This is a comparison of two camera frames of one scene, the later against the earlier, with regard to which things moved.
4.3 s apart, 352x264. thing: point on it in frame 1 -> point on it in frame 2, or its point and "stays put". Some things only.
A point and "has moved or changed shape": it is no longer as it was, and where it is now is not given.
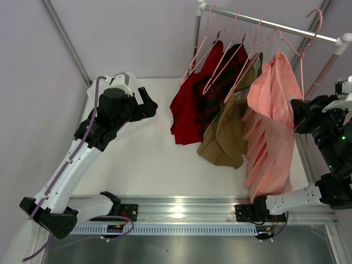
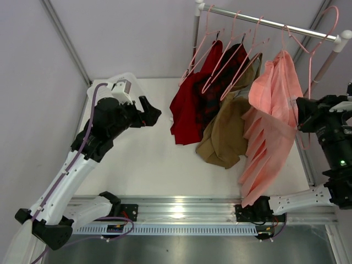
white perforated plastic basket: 133,83 stays put
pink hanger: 305,139 -> 310,53
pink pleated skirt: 269,125 has moved or changed shape
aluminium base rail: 192,209 stays put
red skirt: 184,128 stays put
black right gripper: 307,117 stays put
